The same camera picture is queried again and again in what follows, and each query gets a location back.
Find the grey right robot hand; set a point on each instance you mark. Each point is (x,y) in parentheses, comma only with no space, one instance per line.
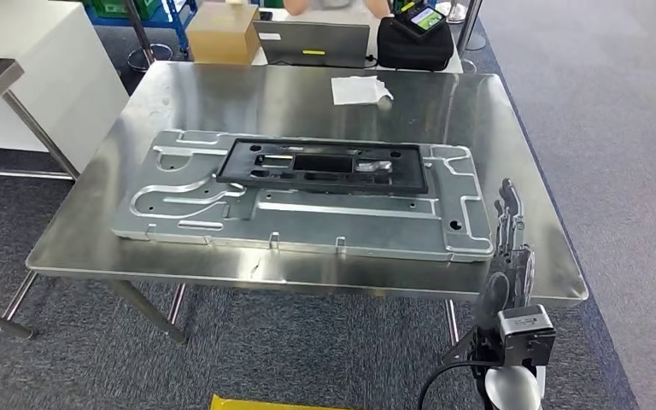
(512,271)

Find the black plastic frame part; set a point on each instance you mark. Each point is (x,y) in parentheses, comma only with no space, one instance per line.
(413,170)

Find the stainless steel workbench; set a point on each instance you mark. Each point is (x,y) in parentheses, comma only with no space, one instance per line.
(249,102)

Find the aluminium fixture plate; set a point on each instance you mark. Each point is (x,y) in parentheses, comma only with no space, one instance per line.
(333,226)

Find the white cloth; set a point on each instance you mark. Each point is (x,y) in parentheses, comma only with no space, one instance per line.
(359,90)

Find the black bag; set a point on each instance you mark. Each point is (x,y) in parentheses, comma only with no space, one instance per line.
(413,54)

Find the black handheld screen device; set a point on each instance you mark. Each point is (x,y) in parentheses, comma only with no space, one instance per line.
(427,20)

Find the grey laptop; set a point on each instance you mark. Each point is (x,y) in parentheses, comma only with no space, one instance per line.
(311,42)

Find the brown cardboard box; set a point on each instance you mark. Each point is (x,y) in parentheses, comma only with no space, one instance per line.
(220,39)

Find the blue metal rack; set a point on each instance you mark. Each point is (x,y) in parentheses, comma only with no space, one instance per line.
(178,20)

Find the green plastic crate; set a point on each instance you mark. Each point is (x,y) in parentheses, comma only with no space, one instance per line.
(113,7)

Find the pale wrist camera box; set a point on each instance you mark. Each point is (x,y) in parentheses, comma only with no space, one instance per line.
(526,334)

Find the chrome stanchion post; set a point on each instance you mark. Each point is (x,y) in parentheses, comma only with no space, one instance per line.
(469,22)

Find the dark post chrome base stanchion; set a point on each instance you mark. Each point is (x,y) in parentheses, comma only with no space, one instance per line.
(138,31)

